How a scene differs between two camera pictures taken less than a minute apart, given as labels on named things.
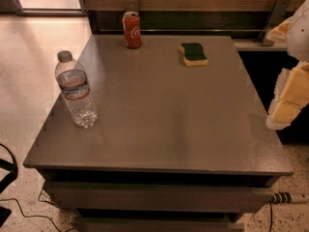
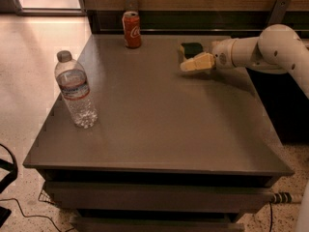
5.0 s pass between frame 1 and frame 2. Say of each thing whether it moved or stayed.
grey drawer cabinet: stayed
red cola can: stayed
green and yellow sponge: stayed
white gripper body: moved
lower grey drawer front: stayed
